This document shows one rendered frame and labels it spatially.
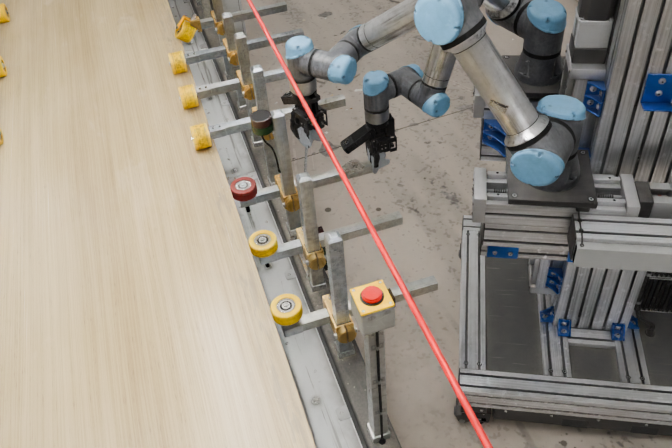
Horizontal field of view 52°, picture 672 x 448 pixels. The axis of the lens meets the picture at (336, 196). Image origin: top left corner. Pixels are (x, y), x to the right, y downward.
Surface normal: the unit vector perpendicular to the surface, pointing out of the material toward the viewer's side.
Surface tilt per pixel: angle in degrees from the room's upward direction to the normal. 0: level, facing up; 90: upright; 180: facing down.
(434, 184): 0
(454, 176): 0
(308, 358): 0
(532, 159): 96
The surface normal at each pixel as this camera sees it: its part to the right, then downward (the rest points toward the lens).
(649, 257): -0.15, 0.67
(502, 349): -0.07, -0.74
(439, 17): -0.56, 0.50
